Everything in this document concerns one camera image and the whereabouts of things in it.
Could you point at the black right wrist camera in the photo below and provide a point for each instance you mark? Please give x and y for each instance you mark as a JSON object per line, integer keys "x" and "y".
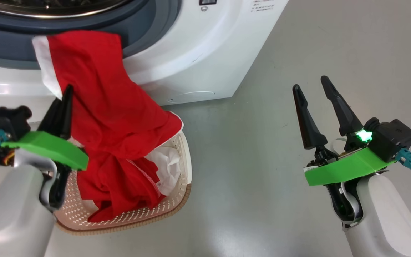
{"x": 391, "y": 137}

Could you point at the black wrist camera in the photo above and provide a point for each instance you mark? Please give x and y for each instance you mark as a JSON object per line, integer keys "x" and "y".
{"x": 7, "y": 119}
{"x": 391, "y": 137}

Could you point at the white washing machine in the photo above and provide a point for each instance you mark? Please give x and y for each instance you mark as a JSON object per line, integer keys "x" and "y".
{"x": 198, "y": 53}

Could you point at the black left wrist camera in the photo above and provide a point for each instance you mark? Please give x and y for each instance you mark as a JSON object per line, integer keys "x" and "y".
{"x": 7, "y": 119}

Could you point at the cream perforated laundry basket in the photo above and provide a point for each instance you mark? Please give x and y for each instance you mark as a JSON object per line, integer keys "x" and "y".
{"x": 177, "y": 200}

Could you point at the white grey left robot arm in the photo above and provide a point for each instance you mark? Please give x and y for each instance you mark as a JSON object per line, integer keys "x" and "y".
{"x": 13, "y": 214}

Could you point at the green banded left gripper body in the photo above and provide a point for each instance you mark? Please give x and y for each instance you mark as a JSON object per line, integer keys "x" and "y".
{"x": 48, "y": 146}

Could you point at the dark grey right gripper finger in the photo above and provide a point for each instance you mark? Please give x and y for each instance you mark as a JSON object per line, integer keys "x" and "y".
{"x": 344, "y": 114}
{"x": 309, "y": 125}

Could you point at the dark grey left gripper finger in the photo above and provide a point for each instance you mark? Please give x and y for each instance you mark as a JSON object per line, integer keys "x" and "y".
{"x": 52, "y": 121}
{"x": 67, "y": 114}

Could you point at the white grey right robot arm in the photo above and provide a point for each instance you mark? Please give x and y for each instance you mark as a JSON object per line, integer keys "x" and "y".
{"x": 387, "y": 221}

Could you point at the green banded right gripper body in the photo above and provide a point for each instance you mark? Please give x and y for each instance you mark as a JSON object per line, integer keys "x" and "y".
{"x": 341, "y": 167}

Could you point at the red and white garment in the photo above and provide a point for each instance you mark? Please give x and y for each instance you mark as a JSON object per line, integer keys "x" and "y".
{"x": 112, "y": 117}

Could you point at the grey rubber door gasket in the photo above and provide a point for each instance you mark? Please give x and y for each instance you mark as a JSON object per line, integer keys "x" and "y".
{"x": 148, "y": 25}

